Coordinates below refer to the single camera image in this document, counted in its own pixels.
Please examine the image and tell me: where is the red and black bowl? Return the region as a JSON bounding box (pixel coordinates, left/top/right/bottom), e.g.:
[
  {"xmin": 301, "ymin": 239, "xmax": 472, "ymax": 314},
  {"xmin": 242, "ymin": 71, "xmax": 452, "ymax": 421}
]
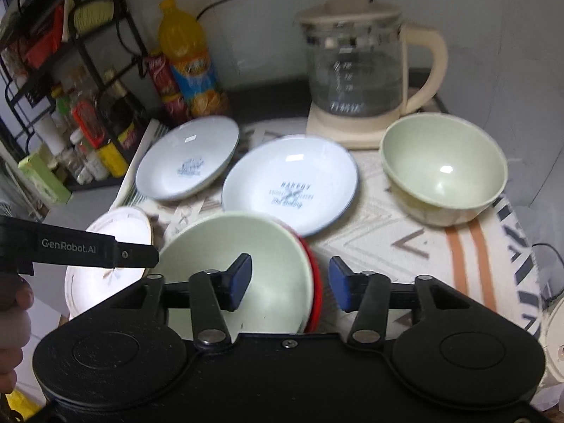
[{"xmin": 275, "ymin": 220, "xmax": 324, "ymax": 333}]

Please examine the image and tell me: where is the pale green bowl front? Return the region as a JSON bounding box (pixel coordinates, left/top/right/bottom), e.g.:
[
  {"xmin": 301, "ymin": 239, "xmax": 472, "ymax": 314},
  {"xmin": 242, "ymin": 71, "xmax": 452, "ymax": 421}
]
[{"xmin": 152, "ymin": 212, "xmax": 314, "ymax": 338}]

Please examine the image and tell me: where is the pale green bowl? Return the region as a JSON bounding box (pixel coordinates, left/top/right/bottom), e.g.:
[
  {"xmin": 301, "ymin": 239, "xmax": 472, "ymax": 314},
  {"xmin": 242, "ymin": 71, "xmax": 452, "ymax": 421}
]
[
  {"xmin": 380, "ymin": 113, "xmax": 509, "ymax": 227},
  {"xmin": 152, "ymin": 212, "xmax": 314, "ymax": 338}
]

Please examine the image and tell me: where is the white plate Bakery print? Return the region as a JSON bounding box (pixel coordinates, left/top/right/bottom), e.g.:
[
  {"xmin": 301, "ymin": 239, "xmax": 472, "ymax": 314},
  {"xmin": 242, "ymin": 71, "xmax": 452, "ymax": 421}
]
[{"xmin": 222, "ymin": 135, "xmax": 360, "ymax": 237}]

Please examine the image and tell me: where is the white plate Sweet print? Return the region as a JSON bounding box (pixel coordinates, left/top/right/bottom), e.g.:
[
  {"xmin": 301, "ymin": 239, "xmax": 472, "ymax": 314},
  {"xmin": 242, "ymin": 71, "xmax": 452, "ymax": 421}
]
[{"xmin": 136, "ymin": 116, "xmax": 240, "ymax": 202}]

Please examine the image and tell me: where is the person's left hand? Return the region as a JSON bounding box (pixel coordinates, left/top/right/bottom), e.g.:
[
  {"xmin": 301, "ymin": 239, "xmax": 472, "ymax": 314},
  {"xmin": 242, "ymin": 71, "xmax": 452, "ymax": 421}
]
[{"xmin": 1, "ymin": 273, "xmax": 35, "ymax": 393}]

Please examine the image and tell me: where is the white flat plate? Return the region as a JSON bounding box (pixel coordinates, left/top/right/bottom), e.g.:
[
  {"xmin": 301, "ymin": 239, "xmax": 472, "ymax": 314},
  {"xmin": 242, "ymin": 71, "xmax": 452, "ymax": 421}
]
[{"xmin": 64, "ymin": 206, "xmax": 159, "ymax": 318}]

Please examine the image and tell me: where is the green cardboard box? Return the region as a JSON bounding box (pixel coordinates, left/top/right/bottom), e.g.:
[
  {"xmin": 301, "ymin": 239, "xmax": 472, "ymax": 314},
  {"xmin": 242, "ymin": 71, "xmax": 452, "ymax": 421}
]
[{"xmin": 18, "ymin": 153, "xmax": 71, "ymax": 204}]

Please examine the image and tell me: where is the white-cap seasoning bottle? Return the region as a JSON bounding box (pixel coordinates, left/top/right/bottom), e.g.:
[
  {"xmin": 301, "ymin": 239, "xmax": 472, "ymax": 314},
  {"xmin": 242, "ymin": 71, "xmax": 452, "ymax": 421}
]
[{"xmin": 33, "ymin": 115, "xmax": 70, "ymax": 157}]

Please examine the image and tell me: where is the patterned fringed table cloth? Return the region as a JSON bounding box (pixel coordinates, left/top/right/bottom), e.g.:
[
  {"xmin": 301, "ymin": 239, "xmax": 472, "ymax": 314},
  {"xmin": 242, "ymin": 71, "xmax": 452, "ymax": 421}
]
[{"xmin": 110, "ymin": 117, "xmax": 545, "ymax": 343}]

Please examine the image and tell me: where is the red plastic-framed item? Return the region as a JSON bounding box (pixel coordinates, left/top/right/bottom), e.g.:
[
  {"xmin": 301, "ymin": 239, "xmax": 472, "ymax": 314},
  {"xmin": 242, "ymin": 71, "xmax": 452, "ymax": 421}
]
[{"xmin": 72, "ymin": 98, "xmax": 106, "ymax": 150}]

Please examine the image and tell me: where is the cream kettle base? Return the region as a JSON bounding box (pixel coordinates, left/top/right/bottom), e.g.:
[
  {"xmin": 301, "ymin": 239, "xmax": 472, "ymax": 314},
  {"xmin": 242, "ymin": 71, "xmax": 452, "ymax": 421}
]
[{"xmin": 306, "ymin": 103, "xmax": 401, "ymax": 150}]

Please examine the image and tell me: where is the yellow-label dark sauce bottle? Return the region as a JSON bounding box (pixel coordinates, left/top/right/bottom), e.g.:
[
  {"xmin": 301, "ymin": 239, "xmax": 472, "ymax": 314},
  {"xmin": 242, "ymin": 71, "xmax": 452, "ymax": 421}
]
[{"xmin": 97, "ymin": 109, "xmax": 140, "ymax": 178}]

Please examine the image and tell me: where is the black metal spice rack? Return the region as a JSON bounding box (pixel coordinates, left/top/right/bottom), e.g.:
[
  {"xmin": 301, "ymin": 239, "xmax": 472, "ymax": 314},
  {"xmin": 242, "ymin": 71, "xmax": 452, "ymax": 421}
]
[{"xmin": 0, "ymin": 0, "xmax": 156, "ymax": 195}]

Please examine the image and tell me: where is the red cola can lower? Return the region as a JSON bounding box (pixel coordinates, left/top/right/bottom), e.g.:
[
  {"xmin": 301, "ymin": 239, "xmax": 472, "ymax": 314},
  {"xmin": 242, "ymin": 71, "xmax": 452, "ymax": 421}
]
[{"xmin": 161, "ymin": 93, "xmax": 192, "ymax": 125}]

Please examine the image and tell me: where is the red cola can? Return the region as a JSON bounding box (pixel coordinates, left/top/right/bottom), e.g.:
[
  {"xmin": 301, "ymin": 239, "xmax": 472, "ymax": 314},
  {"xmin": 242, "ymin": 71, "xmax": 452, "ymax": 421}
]
[
  {"xmin": 144, "ymin": 50, "xmax": 180, "ymax": 97},
  {"xmin": 161, "ymin": 93, "xmax": 192, "ymax": 125}
]

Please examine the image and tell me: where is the red cola can upper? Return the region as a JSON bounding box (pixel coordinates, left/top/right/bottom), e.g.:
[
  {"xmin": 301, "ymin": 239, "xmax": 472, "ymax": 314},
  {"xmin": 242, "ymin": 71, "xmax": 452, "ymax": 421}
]
[{"xmin": 144, "ymin": 50, "xmax": 180, "ymax": 97}]

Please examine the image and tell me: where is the glass electric kettle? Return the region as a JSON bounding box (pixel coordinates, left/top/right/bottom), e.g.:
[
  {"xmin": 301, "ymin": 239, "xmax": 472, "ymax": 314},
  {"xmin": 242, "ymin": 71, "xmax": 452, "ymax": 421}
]
[{"xmin": 295, "ymin": 0, "xmax": 448, "ymax": 118}]

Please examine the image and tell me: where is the orange juice bottle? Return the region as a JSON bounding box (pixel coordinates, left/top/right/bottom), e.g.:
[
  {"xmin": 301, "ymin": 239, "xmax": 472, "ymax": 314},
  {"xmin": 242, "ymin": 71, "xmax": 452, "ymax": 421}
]
[{"xmin": 158, "ymin": 0, "xmax": 229, "ymax": 117}]

